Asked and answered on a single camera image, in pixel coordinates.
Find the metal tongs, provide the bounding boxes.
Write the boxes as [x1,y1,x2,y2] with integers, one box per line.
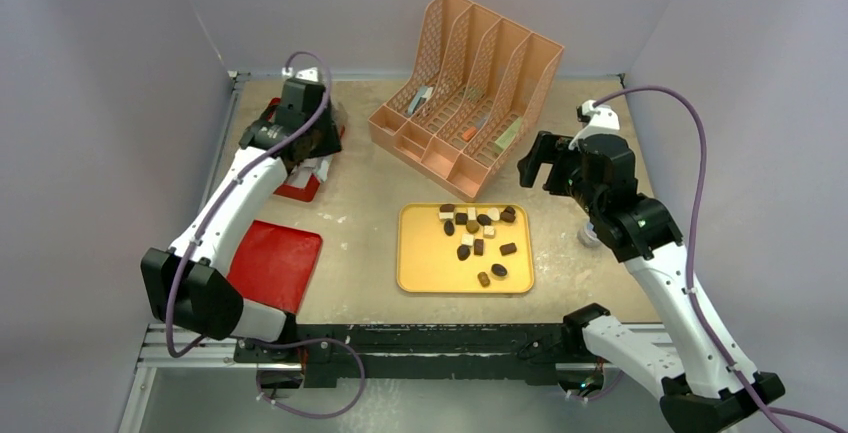
[285,155,333,189]

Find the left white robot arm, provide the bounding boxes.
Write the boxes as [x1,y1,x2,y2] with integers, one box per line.
[140,77,341,362]

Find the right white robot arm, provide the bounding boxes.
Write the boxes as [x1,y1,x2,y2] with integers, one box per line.
[517,131,786,432]

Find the brown bar chocolate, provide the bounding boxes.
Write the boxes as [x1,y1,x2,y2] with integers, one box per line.
[499,242,518,256]

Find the red chocolate box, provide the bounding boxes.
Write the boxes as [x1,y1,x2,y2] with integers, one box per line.
[261,97,348,203]

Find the dark oval chocolate right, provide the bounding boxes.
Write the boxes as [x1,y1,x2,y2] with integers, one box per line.
[491,263,508,278]

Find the dark heart chocolate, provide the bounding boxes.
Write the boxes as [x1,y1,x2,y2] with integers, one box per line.
[456,244,471,261]

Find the milk ribbed chocolate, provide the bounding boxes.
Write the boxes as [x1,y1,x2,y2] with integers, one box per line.
[477,272,491,288]

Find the small clear cup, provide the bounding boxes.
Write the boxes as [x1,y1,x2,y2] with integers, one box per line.
[577,222,602,248]

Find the orange file organizer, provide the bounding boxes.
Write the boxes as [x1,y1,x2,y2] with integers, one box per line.
[368,0,564,201]

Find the yellow tray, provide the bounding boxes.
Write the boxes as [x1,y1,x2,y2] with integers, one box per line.
[396,203,534,294]

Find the red box lid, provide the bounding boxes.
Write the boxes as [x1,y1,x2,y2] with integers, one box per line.
[228,220,323,314]

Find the black base frame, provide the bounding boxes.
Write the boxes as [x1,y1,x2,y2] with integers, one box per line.
[235,323,605,395]

